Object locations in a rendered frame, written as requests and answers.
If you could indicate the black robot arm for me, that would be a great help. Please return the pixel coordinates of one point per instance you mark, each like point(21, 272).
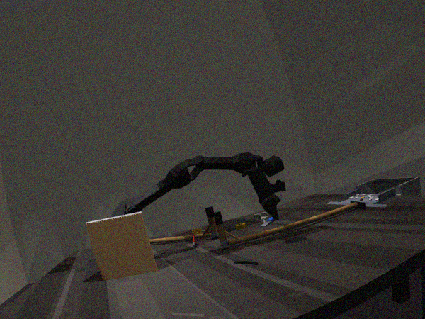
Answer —
point(179, 176)

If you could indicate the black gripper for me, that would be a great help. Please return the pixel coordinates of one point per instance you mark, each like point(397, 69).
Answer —
point(267, 201)

